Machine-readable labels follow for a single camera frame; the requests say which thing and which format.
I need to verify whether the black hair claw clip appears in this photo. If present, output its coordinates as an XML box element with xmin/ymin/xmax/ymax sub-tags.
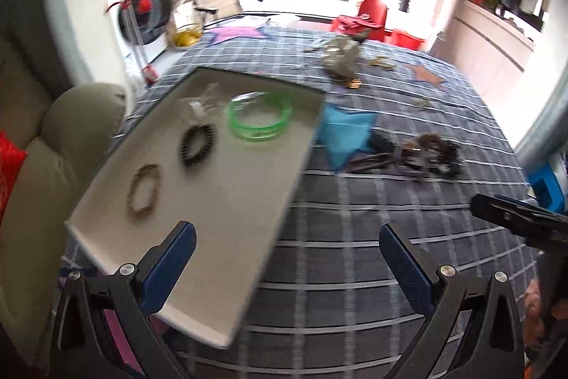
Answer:
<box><xmin>427</xmin><ymin>139</ymin><xmax>462</xmax><ymax>178</ymax></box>

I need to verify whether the beige jewelry tray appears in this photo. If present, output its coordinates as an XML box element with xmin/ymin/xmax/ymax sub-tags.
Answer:
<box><xmin>66</xmin><ymin>67</ymin><xmax>326</xmax><ymax>348</ymax></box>

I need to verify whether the right hand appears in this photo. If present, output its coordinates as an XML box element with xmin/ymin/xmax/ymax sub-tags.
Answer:
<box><xmin>523</xmin><ymin>278</ymin><xmax>545</xmax><ymax>347</ymax></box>

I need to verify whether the blue plastic stool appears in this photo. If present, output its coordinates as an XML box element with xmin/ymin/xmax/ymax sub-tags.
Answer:
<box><xmin>528</xmin><ymin>163</ymin><xmax>567</xmax><ymax>215</ymax></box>

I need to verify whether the green translucent bangle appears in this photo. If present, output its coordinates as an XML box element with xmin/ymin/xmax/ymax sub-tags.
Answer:
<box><xmin>226</xmin><ymin>91</ymin><xmax>293</xmax><ymax>141</ymax></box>

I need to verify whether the beige leather sofa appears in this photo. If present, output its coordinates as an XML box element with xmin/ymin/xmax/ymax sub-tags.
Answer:
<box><xmin>1</xmin><ymin>40</ymin><xmax>126</xmax><ymax>366</ymax></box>

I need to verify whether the clear plastic hair claw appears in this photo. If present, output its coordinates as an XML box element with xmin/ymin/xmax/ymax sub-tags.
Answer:
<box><xmin>177</xmin><ymin>83</ymin><xmax>219</xmax><ymax>125</ymax></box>

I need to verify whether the red embroidered cushion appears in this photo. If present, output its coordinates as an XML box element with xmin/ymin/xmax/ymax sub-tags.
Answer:
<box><xmin>0</xmin><ymin>133</ymin><xmax>28</xmax><ymax>218</ymax></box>

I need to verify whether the red plastic basin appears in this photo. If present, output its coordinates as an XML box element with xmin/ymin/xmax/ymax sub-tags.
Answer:
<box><xmin>390</xmin><ymin>29</ymin><xmax>425</xmax><ymax>51</ymax></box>

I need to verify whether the red plastic chair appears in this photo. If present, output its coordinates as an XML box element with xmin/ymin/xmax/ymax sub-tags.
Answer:
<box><xmin>330</xmin><ymin>0</ymin><xmax>388</xmax><ymax>42</ymax></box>

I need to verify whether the wooden folding chair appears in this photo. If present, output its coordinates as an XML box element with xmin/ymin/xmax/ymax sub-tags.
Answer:
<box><xmin>193</xmin><ymin>0</ymin><xmax>242</xmax><ymax>25</ymax></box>

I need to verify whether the white washing machine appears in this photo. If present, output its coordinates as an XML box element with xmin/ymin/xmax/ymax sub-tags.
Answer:
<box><xmin>107</xmin><ymin>0</ymin><xmax>172</xmax><ymax>70</ymax></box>

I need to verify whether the brown braided hair tie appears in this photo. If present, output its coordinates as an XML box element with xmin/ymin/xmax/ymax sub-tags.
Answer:
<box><xmin>126</xmin><ymin>163</ymin><xmax>162</xmax><ymax>220</ymax></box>

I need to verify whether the black spiral hair tie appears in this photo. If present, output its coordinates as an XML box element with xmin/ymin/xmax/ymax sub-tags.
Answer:
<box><xmin>178</xmin><ymin>123</ymin><xmax>217</xmax><ymax>168</ymax></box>

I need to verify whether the brown wooden bead bracelet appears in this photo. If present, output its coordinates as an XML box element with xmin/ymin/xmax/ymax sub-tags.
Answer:
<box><xmin>400</xmin><ymin>132</ymin><xmax>450</xmax><ymax>158</ymax></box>

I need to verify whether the beige wall cabinet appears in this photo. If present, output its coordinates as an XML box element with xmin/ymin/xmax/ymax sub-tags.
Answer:
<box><xmin>430</xmin><ymin>0</ymin><xmax>534</xmax><ymax>101</ymax></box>

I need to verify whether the gold hoop necklace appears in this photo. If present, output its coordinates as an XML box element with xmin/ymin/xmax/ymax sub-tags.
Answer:
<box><xmin>366</xmin><ymin>55</ymin><xmax>396</xmax><ymax>71</ymax></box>

